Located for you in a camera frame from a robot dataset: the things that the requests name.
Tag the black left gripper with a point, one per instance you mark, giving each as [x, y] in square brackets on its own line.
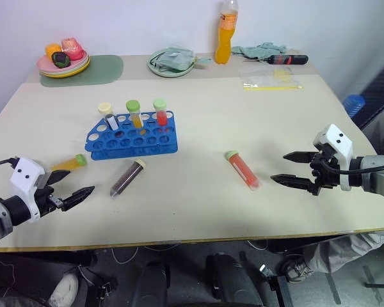
[48, 201]

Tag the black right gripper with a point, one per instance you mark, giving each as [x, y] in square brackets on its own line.
[324, 174]

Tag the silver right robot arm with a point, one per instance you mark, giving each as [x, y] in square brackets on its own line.
[380, 164]

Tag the green-capped yellow liquid tube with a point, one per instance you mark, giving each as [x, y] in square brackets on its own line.
[135, 116]
[67, 163]

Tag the green-capped red liquid tube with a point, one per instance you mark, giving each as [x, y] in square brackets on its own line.
[244, 171]
[161, 113]

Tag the cream-capped dark purple tube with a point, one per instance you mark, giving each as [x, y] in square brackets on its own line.
[128, 177]

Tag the blue test tube rack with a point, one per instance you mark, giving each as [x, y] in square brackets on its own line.
[132, 140]

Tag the white-capped tube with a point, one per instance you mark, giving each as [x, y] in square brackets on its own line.
[107, 115]

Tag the blue ribbed bottle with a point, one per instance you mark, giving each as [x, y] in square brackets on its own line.
[354, 105]

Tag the clear zip plastic bag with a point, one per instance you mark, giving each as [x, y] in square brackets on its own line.
[268, 78]

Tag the grey trouser leg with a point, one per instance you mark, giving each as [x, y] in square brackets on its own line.
[348, 247]

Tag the grey sneaker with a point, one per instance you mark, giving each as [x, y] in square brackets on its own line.
[296, 271]

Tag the white shoe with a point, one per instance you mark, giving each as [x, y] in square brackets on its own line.
[64, 289]

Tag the black red screwdriver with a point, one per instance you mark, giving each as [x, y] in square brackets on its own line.
[286, 59]

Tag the black woven panel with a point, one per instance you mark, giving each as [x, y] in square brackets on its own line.
[379, 92]

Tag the yellow plate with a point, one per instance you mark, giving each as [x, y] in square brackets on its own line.
[73, 72]

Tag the green placemat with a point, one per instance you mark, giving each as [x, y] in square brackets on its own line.
[99, 72]

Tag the pink plate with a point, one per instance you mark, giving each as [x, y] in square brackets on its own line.
[46, 64]

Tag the pale green cloth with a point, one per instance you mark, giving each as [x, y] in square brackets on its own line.
[259, 49]

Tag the dark toy ball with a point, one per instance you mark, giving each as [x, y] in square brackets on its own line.
[60, 59]

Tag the dark rounded shape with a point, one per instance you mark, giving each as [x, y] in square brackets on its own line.
[232, 281]
[150, 284]

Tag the orange toy food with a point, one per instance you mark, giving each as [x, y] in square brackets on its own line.
[52, 50]

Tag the pink toy cake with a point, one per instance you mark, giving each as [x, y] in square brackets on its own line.
[72, 48]

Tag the orange drink bottle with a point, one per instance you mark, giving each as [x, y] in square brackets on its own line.
[225, 38]

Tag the pale green plate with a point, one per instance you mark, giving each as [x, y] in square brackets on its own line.
[171, 73]

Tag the pale green pouch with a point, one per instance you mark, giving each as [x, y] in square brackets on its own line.
[174, 58]

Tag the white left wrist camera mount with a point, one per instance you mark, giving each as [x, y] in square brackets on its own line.
[25, 174]

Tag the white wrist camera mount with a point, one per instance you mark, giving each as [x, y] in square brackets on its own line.
[336, 137]
[25, 174]

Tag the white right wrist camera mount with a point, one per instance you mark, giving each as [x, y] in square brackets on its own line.
[336, 137]

